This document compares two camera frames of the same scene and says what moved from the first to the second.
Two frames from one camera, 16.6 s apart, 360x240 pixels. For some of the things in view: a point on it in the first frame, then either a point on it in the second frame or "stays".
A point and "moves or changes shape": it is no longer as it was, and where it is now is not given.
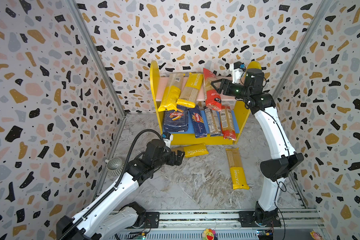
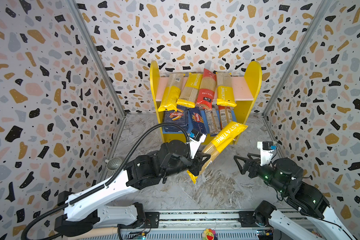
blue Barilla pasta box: x=176 y=121 stays
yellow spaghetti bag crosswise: x=192 y=150 moves or changes shape
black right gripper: x=225 y=87 to x=255 y=168
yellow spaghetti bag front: x=189 y=94 stays
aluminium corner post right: x=310 y=30 stays
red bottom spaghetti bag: x=213 y=98 moves or changes shape
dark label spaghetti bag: x=213 y=119 stays
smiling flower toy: x=209 y=234 stays
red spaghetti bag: x=228 y=127 stays
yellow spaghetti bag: x=173 y=87 stays
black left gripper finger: x=179 y=157 to x=207 y=156
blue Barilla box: x=198 y=122 stays
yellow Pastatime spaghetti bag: x=236 y=169 to x=225 y=90
